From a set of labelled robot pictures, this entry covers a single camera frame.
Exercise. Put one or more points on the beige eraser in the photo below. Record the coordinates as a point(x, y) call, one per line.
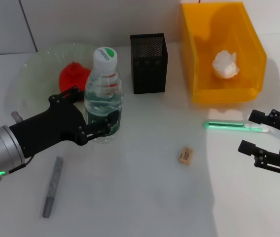
point(186, 155)

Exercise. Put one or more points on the red tomato-shaped toy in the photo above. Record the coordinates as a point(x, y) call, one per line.
point(72, 75)

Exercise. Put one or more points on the grey marker pen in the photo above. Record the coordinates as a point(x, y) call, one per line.
point(52, 187)

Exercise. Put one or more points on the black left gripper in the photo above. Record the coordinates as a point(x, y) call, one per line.
point(51, 128)

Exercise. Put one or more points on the yellow plastic bin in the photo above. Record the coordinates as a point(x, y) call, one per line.
point(204, 74)

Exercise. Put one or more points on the green glass fruit plate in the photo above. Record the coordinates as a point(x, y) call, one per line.
point(39, 74)

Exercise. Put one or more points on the green label water bottle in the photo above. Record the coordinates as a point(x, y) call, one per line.
point(104, 86)

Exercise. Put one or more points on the black mesh pen holder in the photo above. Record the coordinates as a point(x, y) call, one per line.
point(150, 71)

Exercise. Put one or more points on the white paper ball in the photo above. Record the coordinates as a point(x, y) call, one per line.
point(225, 65)

